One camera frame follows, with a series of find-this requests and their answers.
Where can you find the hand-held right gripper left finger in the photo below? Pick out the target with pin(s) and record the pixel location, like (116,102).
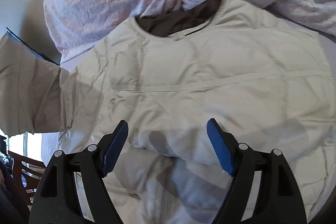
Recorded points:
(114,150)

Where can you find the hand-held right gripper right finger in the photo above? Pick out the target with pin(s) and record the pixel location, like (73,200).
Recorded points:
(220,148)

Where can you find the cream puffer jacket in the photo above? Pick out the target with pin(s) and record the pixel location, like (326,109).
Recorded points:
(199,77)

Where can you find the wooden chair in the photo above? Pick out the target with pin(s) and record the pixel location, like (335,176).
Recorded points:
(22,174)

